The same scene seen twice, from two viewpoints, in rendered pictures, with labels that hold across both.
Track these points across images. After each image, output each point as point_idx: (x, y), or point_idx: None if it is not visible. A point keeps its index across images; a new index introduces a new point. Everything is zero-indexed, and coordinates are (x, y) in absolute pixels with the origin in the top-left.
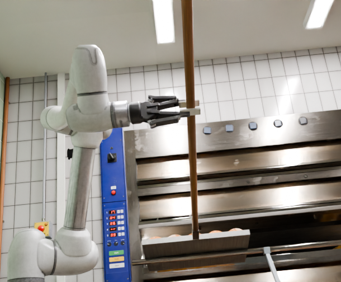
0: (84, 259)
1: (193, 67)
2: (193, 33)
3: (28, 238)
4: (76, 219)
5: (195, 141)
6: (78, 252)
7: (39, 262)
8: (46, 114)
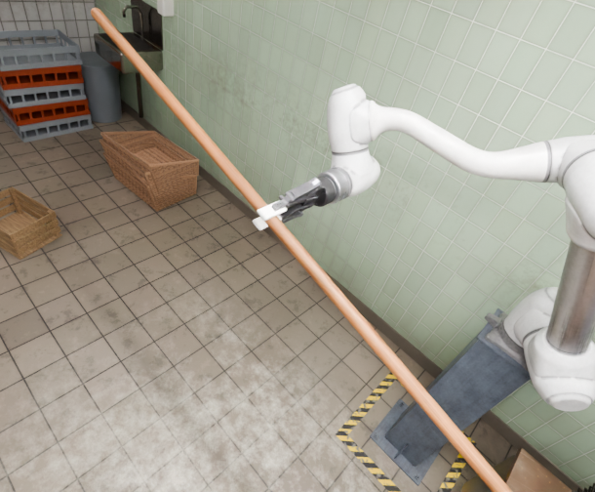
0: (532, 375)
1: (215, 162)
2: (184, 126)
3: (533, 296)
4: (548, 325)
5: (314, 279)
6: (531, 359)
7: (515, 324)
8: None
